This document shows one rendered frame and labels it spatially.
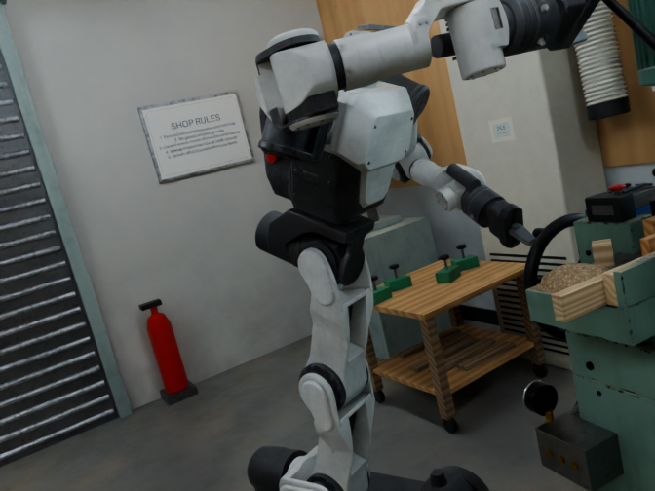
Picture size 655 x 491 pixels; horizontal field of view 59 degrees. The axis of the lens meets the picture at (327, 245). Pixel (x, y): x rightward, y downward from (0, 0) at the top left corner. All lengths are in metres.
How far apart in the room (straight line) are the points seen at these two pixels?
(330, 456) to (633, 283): 1.01
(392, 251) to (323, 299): 1.85
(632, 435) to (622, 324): 0.27
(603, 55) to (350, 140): 1.50
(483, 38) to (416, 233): 2.50
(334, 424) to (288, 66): 0.98
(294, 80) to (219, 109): 2.96
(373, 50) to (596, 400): 0.74
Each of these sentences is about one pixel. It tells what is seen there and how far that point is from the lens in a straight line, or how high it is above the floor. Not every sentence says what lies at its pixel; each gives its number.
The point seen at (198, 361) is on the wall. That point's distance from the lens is 3.79.
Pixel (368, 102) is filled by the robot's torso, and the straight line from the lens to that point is 1.22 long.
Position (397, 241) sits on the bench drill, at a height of 0.63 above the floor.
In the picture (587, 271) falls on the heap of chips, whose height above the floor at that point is 0.93.
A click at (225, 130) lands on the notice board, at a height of 1.48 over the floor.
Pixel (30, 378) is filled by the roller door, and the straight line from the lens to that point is 3.60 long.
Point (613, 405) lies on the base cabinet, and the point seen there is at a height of 0.67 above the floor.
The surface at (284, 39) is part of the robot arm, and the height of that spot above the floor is 1.38.
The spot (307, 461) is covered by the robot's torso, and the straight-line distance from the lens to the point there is 1.85.
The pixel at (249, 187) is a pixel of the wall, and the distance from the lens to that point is 3.82.
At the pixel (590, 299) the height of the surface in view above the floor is 0.92.
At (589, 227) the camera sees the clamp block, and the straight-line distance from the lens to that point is 1.27.
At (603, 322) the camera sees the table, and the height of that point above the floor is 0.87.
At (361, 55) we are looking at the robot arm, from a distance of 0.83.
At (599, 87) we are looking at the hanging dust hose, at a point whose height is 1.20.
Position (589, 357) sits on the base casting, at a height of 0.76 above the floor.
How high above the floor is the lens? 1.23
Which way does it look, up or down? 9 degrees down
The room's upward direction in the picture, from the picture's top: 14 degrees counter-clockwise
